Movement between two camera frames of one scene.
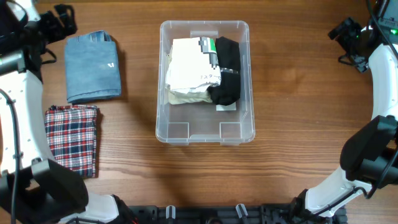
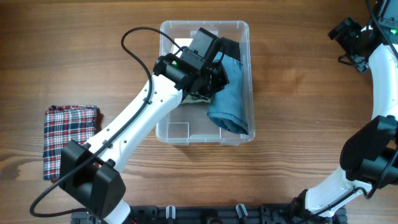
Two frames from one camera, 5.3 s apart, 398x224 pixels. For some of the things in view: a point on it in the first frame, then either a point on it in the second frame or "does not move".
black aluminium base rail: [230, 213] does not move
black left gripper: [60, 33] → [222, 81]
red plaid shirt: [72, 132] does not move
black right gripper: [354, 28] does not move
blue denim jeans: [92, 65] → [228, 107]
